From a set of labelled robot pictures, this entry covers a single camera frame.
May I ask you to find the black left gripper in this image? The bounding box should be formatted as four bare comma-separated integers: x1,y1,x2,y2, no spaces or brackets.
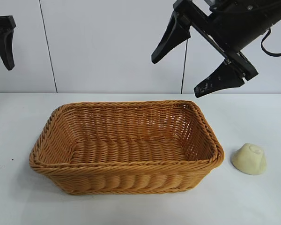
0,15,16,71

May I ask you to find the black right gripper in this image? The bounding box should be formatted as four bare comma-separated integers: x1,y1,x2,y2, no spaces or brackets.
151,0,271,98

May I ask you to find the brown woven wicker basket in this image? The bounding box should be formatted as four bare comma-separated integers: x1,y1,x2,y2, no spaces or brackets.
29,100,225,195

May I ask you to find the pale yellow egg yolk pastry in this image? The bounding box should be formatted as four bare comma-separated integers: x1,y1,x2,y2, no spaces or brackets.
231,143,267,176

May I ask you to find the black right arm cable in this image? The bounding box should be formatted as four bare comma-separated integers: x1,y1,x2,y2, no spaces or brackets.
259,14,281,57

